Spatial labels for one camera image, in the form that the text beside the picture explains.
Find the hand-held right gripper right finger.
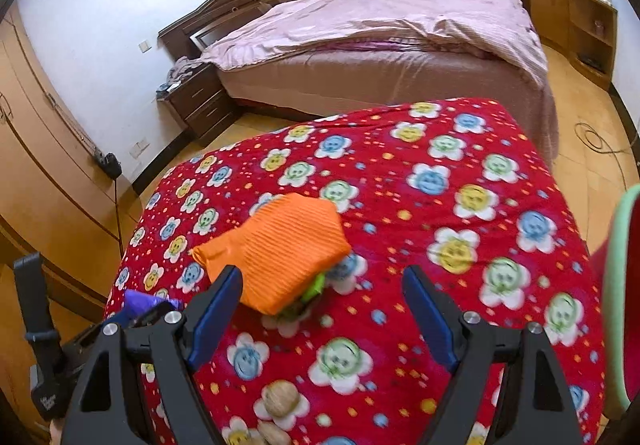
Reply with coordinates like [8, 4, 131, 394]
[402, 266, 586, 445]

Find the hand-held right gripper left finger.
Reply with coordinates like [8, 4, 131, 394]
[62, 265, 244, 445]

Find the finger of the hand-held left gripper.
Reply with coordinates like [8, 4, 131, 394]
[120, 301, 173, 328]

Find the purple plastic bag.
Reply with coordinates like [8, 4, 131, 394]
[102, 289, 185, 328]

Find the orange plastic bag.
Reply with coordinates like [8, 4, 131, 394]
[192, 192, 353, 317]

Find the red smiley flower blanket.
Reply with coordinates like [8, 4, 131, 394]
[102, 97, 608, 445]

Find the green packet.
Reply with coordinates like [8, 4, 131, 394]
[280, 272, 328, 321]

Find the peanut in shell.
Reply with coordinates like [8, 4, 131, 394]
[257, 420, 291, 445]
[263, 382, 301, 418]

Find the black power strip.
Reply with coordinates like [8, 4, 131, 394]
[92, 151, 123, 177]

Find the light wooden wardrobe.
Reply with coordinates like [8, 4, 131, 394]
[0, 0, 146, 326]

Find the dark wooden nightstand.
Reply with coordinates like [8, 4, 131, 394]
[156, 62, 238, 146]

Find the pile of light clothes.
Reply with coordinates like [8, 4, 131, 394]
[167, 56, 211, 83]

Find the wooden bed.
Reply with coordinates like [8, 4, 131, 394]
[158, 0, 560, 160]

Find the pink quilt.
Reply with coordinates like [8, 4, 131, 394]
[200, 0, 551, 90]

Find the long wooden cabinet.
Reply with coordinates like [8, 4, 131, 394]
[350, 0, 618, 92]

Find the black floor cable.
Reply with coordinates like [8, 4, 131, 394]
[574, 121, 640, 190]

